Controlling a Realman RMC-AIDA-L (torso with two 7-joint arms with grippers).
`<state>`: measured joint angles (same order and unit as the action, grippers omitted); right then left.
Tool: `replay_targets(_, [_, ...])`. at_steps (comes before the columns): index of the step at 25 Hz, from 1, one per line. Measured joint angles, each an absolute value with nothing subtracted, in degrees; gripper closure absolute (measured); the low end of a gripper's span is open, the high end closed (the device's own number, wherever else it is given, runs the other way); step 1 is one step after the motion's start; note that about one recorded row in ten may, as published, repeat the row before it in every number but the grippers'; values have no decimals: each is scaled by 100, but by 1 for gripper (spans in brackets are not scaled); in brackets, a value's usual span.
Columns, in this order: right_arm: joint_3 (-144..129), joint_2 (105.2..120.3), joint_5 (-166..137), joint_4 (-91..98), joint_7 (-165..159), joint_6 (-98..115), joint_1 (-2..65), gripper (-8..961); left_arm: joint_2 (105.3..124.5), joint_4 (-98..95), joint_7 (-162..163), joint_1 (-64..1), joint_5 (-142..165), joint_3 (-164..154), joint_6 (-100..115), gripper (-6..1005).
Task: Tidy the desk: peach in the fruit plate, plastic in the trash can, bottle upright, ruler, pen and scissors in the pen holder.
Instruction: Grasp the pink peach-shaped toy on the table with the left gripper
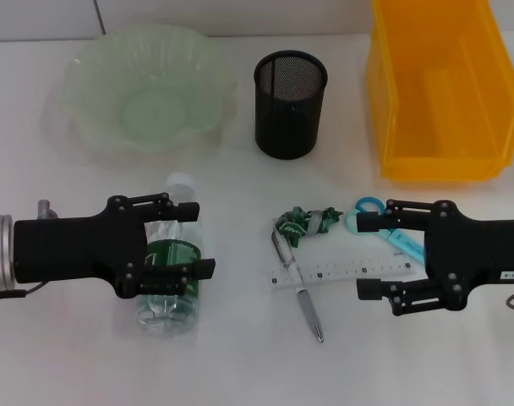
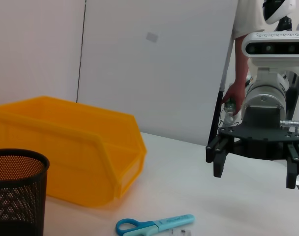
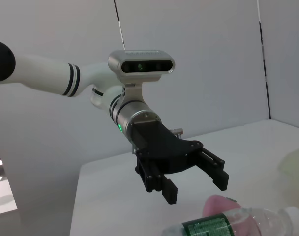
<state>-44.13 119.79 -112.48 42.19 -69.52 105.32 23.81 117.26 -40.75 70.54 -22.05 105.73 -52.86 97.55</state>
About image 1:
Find black mesh pen holder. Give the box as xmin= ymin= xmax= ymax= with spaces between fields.
xmin=253 ymin=50 xmax=328 ymax=161

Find green glass fruit plate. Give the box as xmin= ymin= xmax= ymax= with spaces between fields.
xmin=53 ymin=24 xmax=239 ymax=164

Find yellow plastic bin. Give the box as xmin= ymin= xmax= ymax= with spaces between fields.
xmin=365 ymin=0 xmax=514 ymax=183

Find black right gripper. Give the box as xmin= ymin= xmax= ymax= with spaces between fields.
xmin=356 ymin=198 xmax=514 ymax=317

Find green plastic wrapper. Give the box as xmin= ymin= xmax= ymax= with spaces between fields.
xmin=276 ymin=206 xmax=345 ymax=249

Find clear green-label water bottle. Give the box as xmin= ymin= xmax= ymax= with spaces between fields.
xmin=134 ymin=172 xmax=204 ymax=337

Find left gripper cable with plug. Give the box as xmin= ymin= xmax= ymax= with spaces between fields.
xmin=0 ymin=199 xmax=57 ymax=300

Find blue and teal scissors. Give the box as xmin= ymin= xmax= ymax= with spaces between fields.
xmin=344 ymin=196 xmax=427 ymax=266

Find transparent plastic ruler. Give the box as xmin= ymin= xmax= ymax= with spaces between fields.
xmin=268 ymin=250 xmax=427 ymax=294

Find clear grey-grip ballpoint pen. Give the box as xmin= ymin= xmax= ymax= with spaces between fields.
xmin=272 ymin=217 xmax=325 ymax=343

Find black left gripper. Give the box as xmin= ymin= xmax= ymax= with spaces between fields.
xmin=14 ymin=192 xmax=216 ymax=300

